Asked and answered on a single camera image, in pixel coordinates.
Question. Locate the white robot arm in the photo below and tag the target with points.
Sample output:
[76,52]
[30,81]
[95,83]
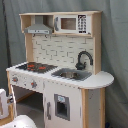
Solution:
[21,121]

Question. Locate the black toy stovetop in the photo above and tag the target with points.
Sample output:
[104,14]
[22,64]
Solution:
[36,67]

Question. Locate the left red stove knob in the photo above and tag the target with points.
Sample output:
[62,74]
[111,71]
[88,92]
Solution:
[14,79]

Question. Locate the grey range hood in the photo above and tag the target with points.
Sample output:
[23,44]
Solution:
[38,27]

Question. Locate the red stove knob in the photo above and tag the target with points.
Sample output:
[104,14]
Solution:
[14,79]
[33,84]

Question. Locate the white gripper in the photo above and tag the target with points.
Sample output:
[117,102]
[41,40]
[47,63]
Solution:
[5,104]

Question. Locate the grey toy sink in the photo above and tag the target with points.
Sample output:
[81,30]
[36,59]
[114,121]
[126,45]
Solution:
[72,74]

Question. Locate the right red stove knob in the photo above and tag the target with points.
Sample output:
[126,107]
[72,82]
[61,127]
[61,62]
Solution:
[33,84]

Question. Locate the black toy faucet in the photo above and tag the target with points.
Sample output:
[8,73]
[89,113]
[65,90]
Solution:
[85,61]

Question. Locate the white toy microwave door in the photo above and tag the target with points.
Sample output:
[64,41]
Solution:
[74,24]

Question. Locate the wooden toy kitchen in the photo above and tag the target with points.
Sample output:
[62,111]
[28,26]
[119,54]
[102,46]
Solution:
[61,50]

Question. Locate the white cabinet door with dispenser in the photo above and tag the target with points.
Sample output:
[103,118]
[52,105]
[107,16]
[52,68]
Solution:
[62,106]

